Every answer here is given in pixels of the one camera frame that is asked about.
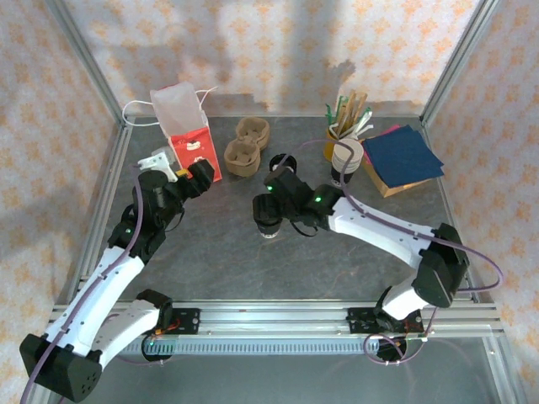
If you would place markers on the black plastic cup lid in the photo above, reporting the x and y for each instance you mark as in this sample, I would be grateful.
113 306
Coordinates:
265 210

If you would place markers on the red paper gift bag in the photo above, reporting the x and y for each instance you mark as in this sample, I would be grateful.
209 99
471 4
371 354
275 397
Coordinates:
198 155

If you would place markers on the wooden stirrer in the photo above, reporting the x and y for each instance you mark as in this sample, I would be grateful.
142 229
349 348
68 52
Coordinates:
358 105
348 107

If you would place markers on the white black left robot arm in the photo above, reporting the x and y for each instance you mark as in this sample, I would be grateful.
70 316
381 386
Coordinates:
105 282

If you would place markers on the stack of cardboard cup carriers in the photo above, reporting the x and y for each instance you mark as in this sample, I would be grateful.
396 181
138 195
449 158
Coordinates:
242 160

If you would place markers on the stack of paper cups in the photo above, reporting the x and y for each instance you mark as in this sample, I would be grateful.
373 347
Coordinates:
341 162

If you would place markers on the yellow utensil holder cup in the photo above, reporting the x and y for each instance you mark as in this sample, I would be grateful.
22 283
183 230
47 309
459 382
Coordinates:
328 147

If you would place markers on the green plastic stick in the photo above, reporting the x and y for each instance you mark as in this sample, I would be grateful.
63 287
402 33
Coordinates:
340 103
329 113

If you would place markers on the white wrapped straw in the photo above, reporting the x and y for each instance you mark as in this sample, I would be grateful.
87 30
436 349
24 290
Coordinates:
364 128
364 118

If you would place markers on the brown napkin stack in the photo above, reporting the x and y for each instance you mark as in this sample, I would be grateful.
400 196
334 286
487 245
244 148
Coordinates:
391 190

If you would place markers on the navy blue napkin stack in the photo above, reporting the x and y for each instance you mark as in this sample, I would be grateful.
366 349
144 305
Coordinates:
404 155

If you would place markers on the aluminium left side rail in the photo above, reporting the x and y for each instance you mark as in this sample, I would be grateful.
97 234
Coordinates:
105 202

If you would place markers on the aluminium back rail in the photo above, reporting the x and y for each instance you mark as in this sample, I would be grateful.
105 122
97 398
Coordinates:
236 114

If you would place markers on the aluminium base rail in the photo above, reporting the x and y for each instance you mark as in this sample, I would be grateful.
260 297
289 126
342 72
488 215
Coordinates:
273 320

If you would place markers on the aluminium left frame post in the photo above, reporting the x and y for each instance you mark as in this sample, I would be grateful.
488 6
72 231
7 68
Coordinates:
85 54

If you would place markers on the aluminium frame post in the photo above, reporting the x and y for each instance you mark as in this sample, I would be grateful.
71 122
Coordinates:
461 54
85 54

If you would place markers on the aluminium right frame post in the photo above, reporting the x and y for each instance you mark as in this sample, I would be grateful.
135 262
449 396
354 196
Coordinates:
461 54

